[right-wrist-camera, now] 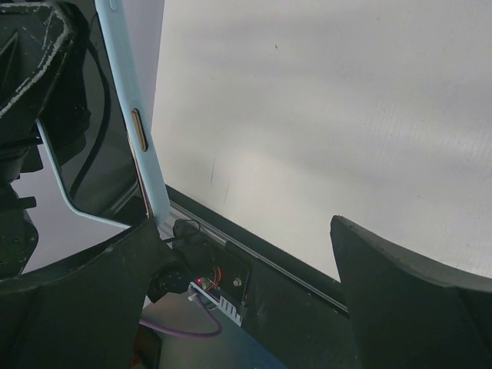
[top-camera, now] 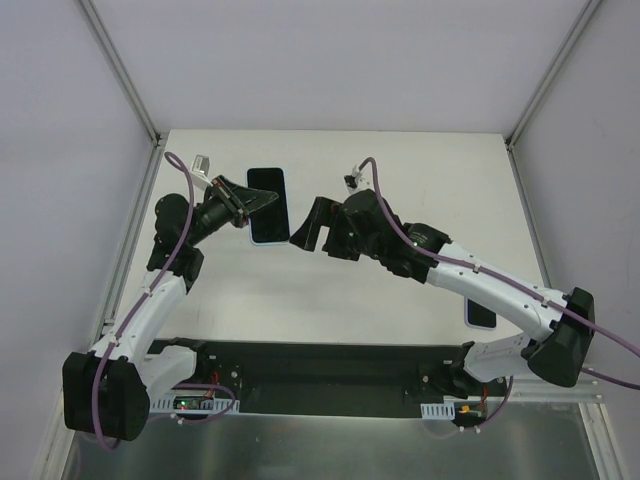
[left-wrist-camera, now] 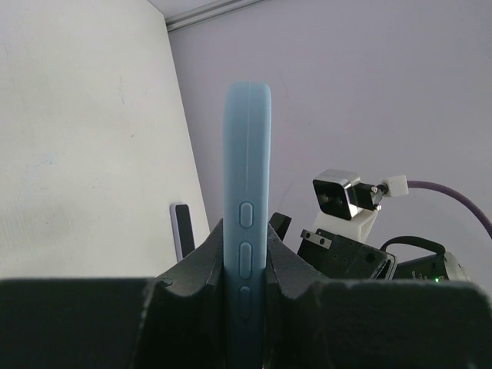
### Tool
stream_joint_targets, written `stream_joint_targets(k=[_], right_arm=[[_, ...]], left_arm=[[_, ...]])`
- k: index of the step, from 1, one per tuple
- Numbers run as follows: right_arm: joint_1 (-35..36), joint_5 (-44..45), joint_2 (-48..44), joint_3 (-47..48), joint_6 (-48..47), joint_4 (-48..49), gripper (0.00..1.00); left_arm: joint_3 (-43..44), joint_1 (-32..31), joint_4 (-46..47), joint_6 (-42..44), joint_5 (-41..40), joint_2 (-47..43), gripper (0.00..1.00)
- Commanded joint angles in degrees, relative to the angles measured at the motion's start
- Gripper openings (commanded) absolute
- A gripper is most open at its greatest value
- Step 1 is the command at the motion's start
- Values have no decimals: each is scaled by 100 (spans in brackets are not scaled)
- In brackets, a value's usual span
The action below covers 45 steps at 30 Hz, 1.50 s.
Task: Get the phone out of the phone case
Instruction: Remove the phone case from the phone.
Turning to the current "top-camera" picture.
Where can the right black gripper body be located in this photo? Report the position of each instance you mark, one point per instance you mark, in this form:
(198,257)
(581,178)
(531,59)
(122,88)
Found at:
(333,232)

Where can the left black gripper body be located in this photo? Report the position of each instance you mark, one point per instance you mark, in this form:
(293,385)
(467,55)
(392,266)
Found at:
(230,197)

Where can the phone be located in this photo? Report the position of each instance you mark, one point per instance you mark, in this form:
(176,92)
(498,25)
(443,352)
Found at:
(478,316)
(270,225)

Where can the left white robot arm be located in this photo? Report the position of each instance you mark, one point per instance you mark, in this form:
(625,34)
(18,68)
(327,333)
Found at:
(109,390)

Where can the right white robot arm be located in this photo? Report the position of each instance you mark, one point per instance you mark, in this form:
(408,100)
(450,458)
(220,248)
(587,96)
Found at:
(555,328)

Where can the phone in purple case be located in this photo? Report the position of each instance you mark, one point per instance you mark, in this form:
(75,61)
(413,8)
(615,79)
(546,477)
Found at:
(478,316)

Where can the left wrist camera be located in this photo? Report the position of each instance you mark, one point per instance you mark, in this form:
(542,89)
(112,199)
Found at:
(199,171)

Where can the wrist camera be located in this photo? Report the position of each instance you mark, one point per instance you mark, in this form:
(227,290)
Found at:
(199,171)
(353,180)

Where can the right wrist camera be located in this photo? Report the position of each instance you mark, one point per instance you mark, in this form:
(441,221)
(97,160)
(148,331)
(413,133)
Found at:
(353,180)

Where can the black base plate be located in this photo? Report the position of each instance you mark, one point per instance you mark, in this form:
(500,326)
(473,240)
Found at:
(377,381)

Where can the right white cable duct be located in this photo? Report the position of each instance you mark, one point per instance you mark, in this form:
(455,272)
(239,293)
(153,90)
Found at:
(445,411)

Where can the white cable duct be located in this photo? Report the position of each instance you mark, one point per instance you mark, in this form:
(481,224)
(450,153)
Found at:
(171,403)
(445,411)

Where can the left white cable duct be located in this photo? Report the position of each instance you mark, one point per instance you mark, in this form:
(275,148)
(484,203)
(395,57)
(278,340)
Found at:
(171,403)

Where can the left aluminium frame post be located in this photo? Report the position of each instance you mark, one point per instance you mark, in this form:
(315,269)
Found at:
(99,31)

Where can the aluminium frame post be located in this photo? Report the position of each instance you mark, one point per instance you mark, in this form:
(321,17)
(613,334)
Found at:
(562,55)
(99,31)

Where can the right aluminium frame post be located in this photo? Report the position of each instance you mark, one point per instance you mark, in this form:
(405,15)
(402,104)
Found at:
(562,55)

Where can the aluminium front rail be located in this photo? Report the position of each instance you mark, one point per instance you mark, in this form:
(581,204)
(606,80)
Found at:
(530,388)

